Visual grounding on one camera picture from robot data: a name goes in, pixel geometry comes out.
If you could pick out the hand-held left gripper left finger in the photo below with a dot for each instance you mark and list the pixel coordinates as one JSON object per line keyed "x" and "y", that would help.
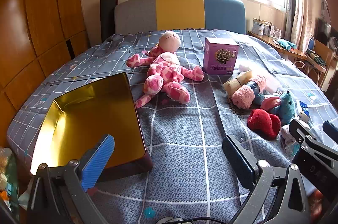
{"x": 97, "y": 160}

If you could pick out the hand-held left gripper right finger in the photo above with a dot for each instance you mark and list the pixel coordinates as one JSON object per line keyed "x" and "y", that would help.
{"x": 237, "y": 160}

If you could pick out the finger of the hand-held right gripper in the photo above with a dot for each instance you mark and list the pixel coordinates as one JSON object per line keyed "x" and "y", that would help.
{"x": 331, "y": 129}
{"x": 297, "y": 130}

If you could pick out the white sock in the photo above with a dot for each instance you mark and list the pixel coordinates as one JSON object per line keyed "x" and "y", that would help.
{"x": 303, "y": 118}

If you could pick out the blue tissue packet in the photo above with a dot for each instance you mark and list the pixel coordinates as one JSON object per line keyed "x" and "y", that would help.
{"x": 302, "y": 107}

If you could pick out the red plush heart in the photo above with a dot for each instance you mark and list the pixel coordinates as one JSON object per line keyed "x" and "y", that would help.
{"x": 264, "y": 123}

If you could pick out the gold tin box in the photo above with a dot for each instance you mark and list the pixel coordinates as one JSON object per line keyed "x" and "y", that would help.
{"x": 92, "y": 107}

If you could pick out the pink towel navy band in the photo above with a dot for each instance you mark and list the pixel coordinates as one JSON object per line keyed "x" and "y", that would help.
{"x": 243, "y": 97}

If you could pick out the beige towel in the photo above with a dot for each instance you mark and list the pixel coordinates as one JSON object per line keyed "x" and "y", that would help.
{"x": 237, "y": 81}

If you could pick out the teal plush toy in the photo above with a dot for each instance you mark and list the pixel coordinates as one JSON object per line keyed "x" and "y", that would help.
{"x": 286, "y": 107}

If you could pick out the white tissue pack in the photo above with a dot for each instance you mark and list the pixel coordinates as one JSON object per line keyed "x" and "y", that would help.
{"x": 272, "y": 81}

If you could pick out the plastic bag with items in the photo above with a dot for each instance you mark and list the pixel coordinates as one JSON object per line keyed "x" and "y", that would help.
{"x": 8, "y": 173}

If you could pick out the wooden side table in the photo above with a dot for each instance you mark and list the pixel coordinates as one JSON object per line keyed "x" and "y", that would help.
{"x": 266, "y": 37}

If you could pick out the purple cardboard box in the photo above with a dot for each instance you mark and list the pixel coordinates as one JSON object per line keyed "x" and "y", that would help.
{"x": 219, "y": 55}

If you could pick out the pink spotted plush giraffe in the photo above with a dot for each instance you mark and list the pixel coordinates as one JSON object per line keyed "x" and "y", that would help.
{"x": 163, "y": 68}

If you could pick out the black rolled mat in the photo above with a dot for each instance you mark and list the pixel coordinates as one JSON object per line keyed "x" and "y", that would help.
{"x": 107, "y": 18}

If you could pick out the wooden wardrobe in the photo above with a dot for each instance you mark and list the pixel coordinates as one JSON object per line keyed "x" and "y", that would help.
{"x": 39, "y": 15}

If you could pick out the grey yellow blue headboard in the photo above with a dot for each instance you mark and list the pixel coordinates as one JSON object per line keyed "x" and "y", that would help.
{"x": 179, "y": 12}

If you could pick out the white frame rack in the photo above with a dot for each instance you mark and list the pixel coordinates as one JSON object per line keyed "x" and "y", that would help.
{"x": 317, "y": 65}

